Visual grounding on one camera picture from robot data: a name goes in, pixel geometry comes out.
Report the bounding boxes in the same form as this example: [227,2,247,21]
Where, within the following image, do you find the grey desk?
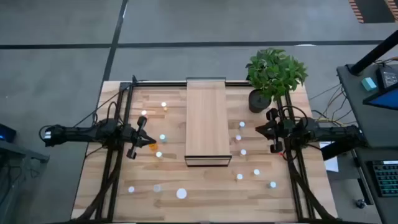
[336,63,398,149]
[351,146,398,224]

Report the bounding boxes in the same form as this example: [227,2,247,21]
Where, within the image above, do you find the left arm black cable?
[39,101,124,141]

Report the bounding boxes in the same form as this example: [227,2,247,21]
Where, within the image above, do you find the blue lit screen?
[363,82,398,111]

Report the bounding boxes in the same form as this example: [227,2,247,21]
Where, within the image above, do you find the black plant pot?
[248,89,273,114]

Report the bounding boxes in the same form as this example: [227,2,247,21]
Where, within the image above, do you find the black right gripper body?
[266,108,292,154]

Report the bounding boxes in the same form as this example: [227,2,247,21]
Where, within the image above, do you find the black beam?
[321,141,366,161]

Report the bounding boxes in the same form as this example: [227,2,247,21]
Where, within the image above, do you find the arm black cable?
[279,105,309,127]
[39,101,124,141]

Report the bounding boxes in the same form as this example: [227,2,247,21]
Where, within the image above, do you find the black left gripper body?
[123,116,147,159]

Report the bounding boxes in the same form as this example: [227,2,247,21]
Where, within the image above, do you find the black power adapter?
[375,67,398,91]

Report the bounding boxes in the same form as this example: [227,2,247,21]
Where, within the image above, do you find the black device blue light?
[0,123,17,144]

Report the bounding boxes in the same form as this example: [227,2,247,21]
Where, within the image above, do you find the grey cart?
[0,139,50,224]

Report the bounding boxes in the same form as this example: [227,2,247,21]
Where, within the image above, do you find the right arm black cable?
[279,105,309,127]

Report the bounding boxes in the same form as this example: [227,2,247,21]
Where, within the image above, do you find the teal box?
[361,77,377,92]

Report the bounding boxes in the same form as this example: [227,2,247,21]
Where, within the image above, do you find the black pole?
[349,29,398,76]

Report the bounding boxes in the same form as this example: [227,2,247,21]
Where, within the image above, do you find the wooden shelf black metal frame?
[184,77,233,167]

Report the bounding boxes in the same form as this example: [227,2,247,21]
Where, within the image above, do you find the white paper sheet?
[318,141,340,173]

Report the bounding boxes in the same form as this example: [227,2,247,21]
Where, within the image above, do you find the green leafy plant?
[245,47,308,102]

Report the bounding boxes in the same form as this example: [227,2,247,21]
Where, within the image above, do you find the yellow cable bundle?
[313,116,349,127]

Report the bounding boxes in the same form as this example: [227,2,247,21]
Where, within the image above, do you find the black backlit keyboard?
[366,160,398,198]

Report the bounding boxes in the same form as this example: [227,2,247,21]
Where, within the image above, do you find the black mat striped border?
[348,0,398,24]

